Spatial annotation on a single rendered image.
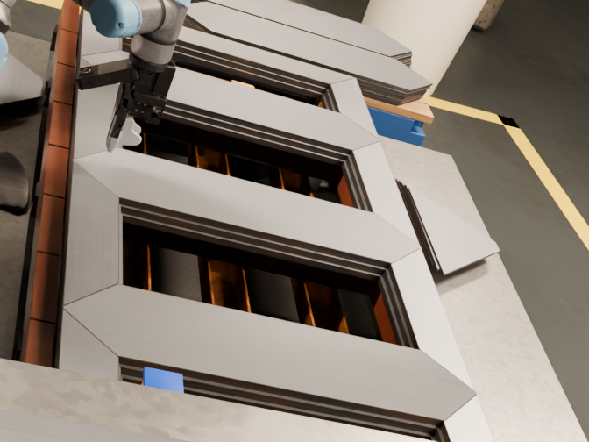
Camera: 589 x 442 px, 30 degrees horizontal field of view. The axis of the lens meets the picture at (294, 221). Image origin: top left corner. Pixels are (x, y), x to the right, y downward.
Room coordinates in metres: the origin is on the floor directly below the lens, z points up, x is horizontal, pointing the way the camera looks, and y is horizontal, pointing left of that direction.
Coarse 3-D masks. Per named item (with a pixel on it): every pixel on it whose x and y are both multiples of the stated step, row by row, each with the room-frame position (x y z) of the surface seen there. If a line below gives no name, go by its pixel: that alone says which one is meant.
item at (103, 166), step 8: (104, 152) 1.86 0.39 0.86; (112, 152) 1.87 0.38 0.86; (88, 160) 1.80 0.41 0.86; (96, 160) 1.82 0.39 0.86; (104, 160) 1.83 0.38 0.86; (112, 160) 1.84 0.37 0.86; (88, 168) 1.78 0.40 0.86; (96, 168) 1.79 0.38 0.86; (104, 168) 1.80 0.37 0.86; (112, 168) 1.81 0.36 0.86; (96, 176) 1.76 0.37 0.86; (104, 176) 1.78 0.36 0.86; (112, 176) 1.79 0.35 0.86; (104, 184) 1.75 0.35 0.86; (112, 184) 1.76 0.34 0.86; (112, 192) 1.74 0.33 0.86
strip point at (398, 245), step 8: (376, 216) 2.09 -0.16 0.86; (384, 224) 2.07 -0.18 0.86; (384, 232) 2.03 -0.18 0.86; (392, 232) 2.05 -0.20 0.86; (400, 232) 2.06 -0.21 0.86; (384, 240) 2.00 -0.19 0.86; (392, 240) 2.01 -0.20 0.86; (400, 240) 2.03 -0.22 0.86; (408, 240) 2.05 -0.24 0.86; (392, 248) 1.98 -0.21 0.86; (400, 248) 2.00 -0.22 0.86; (408, 248) 2.01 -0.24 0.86; (416, 248) 2.03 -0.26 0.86; (392, 256) 1.95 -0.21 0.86; (400, 256) 1.97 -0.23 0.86
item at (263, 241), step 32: (224, 64) 2.55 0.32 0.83; (256, 64) 2.59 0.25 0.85; (320, 96) 2.64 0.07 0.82; (224, 128) 2.23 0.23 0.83; (256, 128) 2.26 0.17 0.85; (352, 160) 2.32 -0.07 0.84; (352, 192) 2.20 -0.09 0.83; (64, 224) 1.63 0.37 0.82; (160, 224) 1.75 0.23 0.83; (192, 224) 1.78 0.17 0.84; (224, 224) 1.80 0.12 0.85; (64, 256) 1.51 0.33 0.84; (288, 256) 1.84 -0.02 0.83; (320, 256) 1.87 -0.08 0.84; (352, 256) 1.90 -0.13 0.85; (384, 288) 1.87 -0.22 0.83; (192, 384) 1.35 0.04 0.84; (224, 384) 1.37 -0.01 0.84; (256, 384) 1.39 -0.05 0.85; (320, 416) 1.42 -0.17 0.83; (352, 416) 1.45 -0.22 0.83; (384, 416) 1.47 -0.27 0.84; (416, 416) 1.49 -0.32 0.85
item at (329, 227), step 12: (312, 204) 2.01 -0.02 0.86; (324, 204) 2.04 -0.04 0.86; (336, 204) 2.06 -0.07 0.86; (312, 216) 1.97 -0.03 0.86; (324, 216) 1.99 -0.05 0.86; (336, 216) 2.01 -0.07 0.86; (324, 228) 1.94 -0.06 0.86; (336, 228) 1.96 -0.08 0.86; (324, 240) 1.90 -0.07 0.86; (336, 240) 1.92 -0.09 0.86; (348, 240) 1.94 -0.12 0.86; (348, 252) 1.90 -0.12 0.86
